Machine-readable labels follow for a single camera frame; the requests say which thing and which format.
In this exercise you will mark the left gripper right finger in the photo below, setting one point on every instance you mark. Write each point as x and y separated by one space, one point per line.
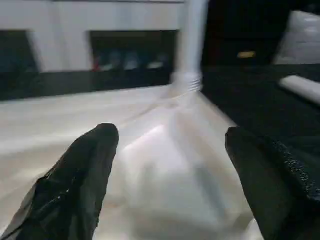
280 185

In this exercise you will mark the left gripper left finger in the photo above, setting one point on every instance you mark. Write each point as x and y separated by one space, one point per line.
70 190

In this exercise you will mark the white plastic table top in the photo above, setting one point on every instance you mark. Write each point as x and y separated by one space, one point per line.
165 165

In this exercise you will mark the white plastic table leg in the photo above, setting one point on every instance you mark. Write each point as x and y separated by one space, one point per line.
192 45
302 87

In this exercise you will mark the black work mat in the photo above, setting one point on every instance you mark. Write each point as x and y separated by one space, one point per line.
250 100

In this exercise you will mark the grey cushion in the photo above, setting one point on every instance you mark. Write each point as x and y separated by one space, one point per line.
300 37

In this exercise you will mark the black furniture with yellow label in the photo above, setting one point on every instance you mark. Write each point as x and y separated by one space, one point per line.
235 30

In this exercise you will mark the white glass-door cabinet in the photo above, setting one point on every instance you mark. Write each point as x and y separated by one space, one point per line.
75 25

